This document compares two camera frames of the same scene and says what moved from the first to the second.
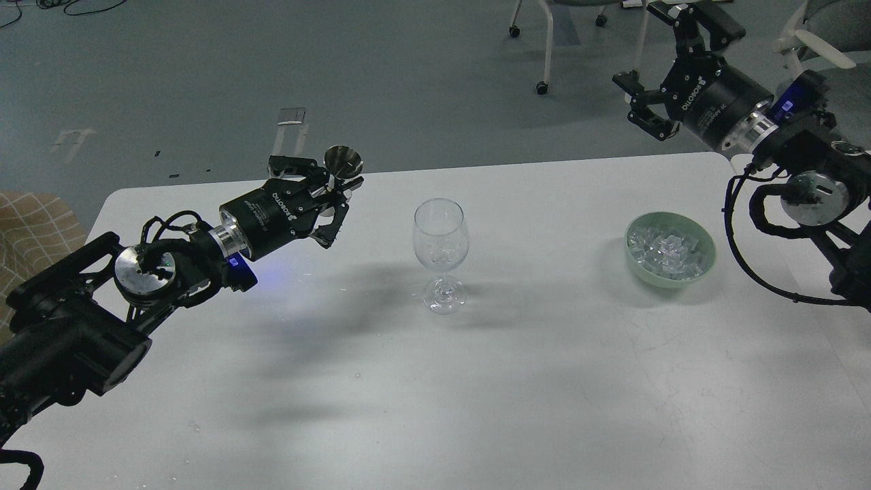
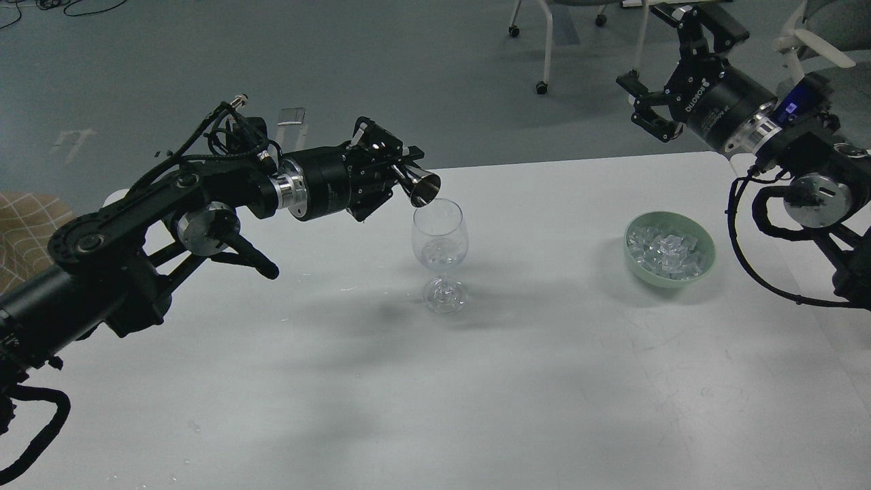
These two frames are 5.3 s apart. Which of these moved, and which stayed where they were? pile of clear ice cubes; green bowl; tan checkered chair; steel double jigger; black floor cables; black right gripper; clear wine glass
Moved: steel double jigger
Stayed: pile of clear ice cubes; green bowl; black right gripper; black floor cables; tan checkered chair; clear wine glass
